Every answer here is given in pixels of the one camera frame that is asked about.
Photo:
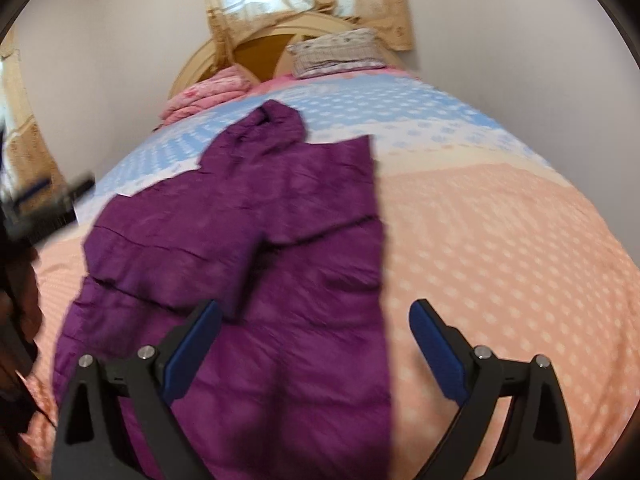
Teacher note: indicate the cream wooden headboard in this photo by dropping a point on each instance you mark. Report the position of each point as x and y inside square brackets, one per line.
[260, 45]

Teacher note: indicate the purple puffer jacket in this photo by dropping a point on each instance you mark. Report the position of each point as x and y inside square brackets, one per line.
[250, 210]

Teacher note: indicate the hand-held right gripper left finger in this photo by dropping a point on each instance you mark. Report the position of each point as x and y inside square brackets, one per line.
[192, 347]

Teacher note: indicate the checked grey pillow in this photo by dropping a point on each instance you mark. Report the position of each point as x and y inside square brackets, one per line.
[337, 52]

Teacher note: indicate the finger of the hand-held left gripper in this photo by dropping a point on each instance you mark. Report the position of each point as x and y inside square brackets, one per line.
[60, 189]

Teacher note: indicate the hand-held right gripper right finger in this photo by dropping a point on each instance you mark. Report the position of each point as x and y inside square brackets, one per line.
[437, 355]

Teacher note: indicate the folded pink blanket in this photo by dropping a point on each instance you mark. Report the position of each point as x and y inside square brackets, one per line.
[210, 92]

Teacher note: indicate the person's left forearm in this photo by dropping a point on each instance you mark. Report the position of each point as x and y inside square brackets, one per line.
[15, 310]

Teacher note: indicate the dotted pastel bedspread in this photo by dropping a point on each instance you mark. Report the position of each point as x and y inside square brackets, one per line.
[500, 260]

